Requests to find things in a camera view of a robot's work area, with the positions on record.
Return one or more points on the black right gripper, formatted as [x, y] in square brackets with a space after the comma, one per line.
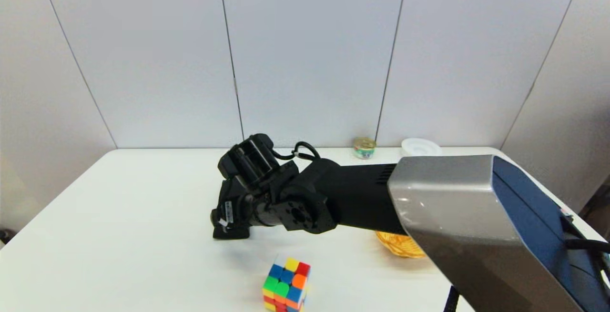
[233, 205]

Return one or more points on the black glasses case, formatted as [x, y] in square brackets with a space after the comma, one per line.
[233, 234]

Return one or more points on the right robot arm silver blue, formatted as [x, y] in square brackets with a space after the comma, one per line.
[476, 216]

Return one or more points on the multicoloured puzzle cube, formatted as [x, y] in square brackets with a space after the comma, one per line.
[286, 284]

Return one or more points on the small tin can green label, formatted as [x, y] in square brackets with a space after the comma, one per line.
[364, 149]

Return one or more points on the yellow wicker basket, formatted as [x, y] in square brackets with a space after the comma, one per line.
[400, 246]

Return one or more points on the white round dish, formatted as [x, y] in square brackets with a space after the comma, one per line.
[419, 147]

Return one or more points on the dark object beside table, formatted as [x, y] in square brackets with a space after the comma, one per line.
[5, 236]

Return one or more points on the dark furniture behind table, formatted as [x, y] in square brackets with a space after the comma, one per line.
[601, 207]

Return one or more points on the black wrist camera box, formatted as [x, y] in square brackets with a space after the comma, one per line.
[248, 159]

